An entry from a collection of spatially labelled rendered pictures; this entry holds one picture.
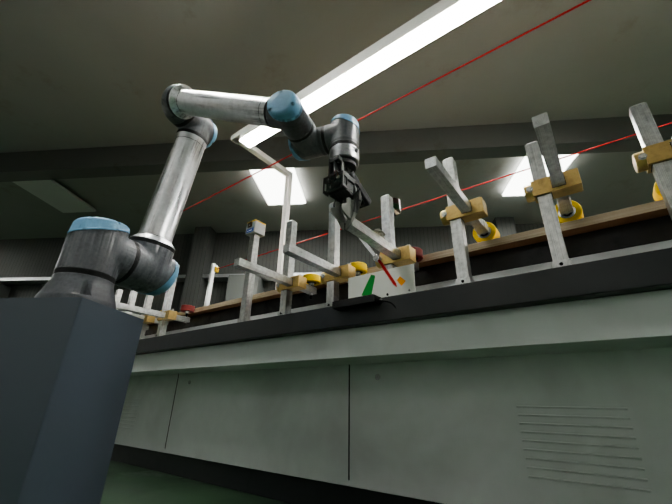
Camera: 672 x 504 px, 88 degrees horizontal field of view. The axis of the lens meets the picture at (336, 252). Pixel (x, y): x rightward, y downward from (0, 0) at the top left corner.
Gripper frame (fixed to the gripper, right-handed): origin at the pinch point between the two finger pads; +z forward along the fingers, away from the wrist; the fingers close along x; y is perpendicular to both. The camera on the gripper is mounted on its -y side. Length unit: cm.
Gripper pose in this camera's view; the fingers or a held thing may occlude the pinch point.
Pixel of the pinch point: (347, 227)
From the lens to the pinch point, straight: 97.8
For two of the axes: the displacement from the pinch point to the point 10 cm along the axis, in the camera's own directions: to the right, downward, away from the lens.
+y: -6.0, -3.4, -7.2
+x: 8.0, -2.3, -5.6
